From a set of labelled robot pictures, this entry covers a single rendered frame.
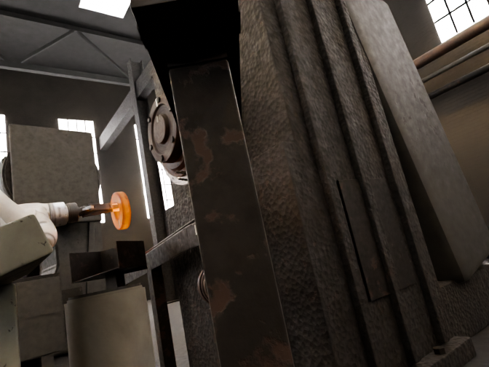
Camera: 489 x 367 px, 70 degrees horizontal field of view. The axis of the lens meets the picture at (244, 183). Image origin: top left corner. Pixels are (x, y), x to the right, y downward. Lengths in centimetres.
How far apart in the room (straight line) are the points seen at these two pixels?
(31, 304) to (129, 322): 306
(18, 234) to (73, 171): 371
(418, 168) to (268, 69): 86
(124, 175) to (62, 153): 835
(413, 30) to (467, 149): 253
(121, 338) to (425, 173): 153
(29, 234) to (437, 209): 165
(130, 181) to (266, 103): 1127
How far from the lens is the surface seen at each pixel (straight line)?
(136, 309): 59
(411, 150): 181
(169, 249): 168
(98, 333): 57
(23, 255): 45
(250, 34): 146
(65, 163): 416
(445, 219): 185
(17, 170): 402
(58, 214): 145
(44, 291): 364
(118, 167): 1251
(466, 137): 728
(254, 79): 140
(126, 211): 148
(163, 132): 147
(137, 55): 1258
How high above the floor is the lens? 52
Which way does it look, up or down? 12 degrees up
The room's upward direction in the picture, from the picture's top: 12 degrees counter-clockwise
